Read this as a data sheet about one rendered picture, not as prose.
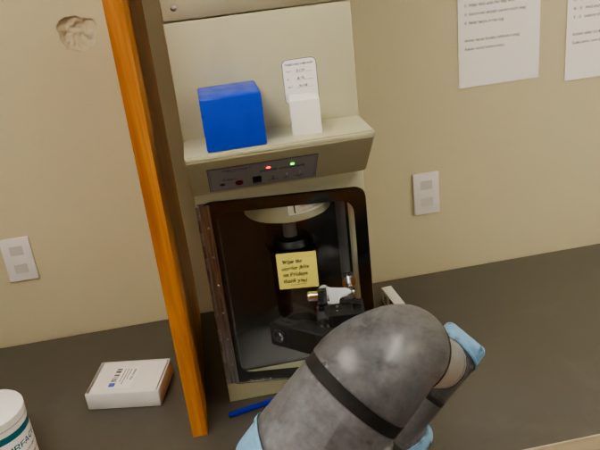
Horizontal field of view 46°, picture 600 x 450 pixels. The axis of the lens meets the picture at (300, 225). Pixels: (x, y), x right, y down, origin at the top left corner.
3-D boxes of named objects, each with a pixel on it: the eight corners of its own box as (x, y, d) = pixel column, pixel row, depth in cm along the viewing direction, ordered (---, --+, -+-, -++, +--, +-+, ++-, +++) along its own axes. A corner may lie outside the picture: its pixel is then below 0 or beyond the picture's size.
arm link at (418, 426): (458, 422, 103) (405, 381, 100) (409, 480, 104) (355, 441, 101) (437, 399, 111) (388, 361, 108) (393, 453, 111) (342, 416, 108)
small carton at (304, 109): (291, 129, 123) (287, 95, 121) (320, 125, 123) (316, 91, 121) (293, 136, 119) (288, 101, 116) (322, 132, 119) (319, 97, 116)
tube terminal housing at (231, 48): (221, 339, 169) (163, 10, 139) (352, 316, 172) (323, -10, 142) (229, 402, 146) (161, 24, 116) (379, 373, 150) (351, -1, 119)
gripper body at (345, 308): (364, 331, 124) (371, 371, 113) (317, 337, 125) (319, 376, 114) (362, 294, 121) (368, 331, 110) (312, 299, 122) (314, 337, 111)
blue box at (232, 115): (204, 137, 124) (196, 87, 120) (261, 129, 125) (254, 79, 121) (207, 154, 114) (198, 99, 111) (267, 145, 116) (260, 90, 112)
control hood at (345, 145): (191, 193, 128) (182, 140, 124) (363, 165, 131) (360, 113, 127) (193, 215, 117) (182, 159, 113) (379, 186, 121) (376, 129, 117)
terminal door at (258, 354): (230, 382, 144) (199, 203, 128) (379, 368, 143) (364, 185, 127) (230, 385, 143) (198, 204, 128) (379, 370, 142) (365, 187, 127)
